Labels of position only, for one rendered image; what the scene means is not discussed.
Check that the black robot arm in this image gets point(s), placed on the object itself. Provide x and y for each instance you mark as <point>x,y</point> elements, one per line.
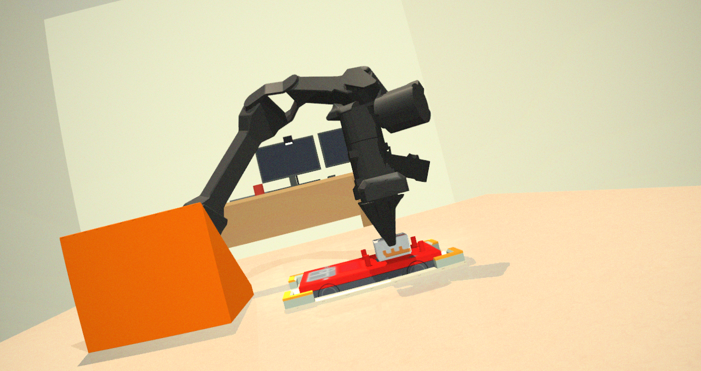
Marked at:
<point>360,102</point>

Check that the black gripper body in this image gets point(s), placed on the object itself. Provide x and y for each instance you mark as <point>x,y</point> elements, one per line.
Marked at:
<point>368,161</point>

